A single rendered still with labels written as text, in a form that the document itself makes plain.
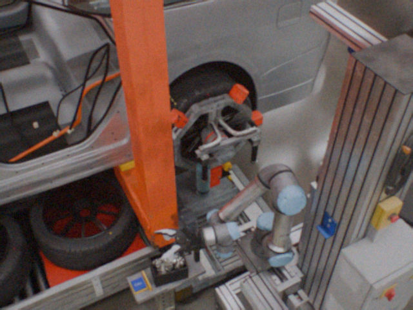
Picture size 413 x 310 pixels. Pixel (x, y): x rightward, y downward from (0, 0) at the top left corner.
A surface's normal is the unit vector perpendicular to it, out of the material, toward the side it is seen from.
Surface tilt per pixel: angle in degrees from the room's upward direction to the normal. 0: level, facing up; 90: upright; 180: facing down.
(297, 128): 0
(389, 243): 0
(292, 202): 83
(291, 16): 90
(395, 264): 0
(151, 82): 90
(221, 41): 90
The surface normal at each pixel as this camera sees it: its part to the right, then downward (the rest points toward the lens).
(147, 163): 0.46, 0.64
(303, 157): 0.00, -0.70
